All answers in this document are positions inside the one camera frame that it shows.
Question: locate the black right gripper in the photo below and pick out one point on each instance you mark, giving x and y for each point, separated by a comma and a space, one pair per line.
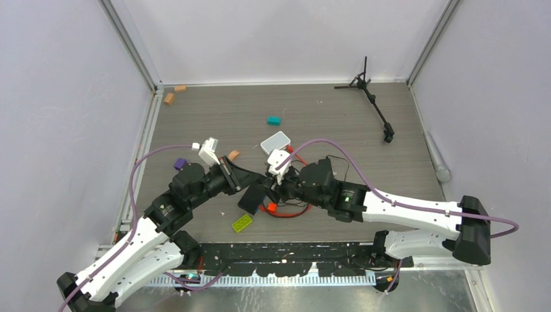
278, 190

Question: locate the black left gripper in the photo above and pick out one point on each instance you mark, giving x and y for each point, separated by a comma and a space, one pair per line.
235, 177

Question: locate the black network switch box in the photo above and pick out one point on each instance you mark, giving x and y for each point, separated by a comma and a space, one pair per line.
252, 199

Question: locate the white box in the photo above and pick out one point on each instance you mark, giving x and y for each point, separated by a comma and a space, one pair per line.
277, 141

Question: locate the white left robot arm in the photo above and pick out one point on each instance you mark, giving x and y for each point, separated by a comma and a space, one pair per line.
156, 242

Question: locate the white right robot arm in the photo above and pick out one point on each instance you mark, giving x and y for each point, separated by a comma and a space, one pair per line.
460, 229

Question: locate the tan wooden block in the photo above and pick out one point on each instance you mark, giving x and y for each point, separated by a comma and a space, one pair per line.
233, 155

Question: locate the orange-red cube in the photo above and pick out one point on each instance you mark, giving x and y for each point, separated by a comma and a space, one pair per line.
272, 208

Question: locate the green lego brick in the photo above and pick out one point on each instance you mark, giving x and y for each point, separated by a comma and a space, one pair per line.
242, 223

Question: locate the teal block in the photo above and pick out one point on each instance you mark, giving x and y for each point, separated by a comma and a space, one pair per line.
273, 120

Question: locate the purple block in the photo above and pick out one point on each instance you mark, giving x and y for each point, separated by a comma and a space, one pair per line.
180, 163

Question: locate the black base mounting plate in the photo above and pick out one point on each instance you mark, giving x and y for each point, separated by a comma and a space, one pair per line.
288, 259

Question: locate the orange block near corner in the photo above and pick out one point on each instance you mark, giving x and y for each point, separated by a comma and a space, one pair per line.
169, 99

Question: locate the black tripod stand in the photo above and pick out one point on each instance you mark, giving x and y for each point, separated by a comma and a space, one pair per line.
360, 82

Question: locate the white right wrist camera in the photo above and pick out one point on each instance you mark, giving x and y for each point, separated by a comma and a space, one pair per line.
277, 164

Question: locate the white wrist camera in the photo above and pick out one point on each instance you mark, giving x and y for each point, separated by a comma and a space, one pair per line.
277, 164
207, 151

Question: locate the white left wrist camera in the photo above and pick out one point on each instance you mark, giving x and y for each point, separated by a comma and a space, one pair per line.
207, 151

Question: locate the grey cylinder by wall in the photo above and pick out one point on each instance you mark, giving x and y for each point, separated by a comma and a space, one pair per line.
442, 172

